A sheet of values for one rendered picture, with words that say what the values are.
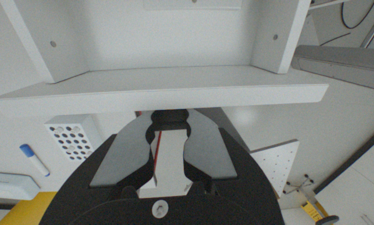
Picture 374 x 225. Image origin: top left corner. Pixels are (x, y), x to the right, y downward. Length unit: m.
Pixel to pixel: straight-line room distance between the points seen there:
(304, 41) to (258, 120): 0.79
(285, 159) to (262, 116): 0.96
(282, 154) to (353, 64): 0.66
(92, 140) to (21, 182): 0.36
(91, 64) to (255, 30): 0.23
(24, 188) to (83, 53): 0.57
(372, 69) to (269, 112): 0.79
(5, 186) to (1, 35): 0.48
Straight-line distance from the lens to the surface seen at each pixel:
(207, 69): 0.16
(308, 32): 1.41
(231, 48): 0.19
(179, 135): 1.35
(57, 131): 0.37
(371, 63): 1.02
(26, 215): 2.70
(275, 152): 0.52
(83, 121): 0.34
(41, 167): 0.60
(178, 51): 0.18
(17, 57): 0.40
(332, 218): 2.99
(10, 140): 0.59
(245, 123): 1.45
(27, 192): 0.72
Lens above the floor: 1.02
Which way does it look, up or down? 59 degrees down
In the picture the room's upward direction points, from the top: 172 degrees clockwise
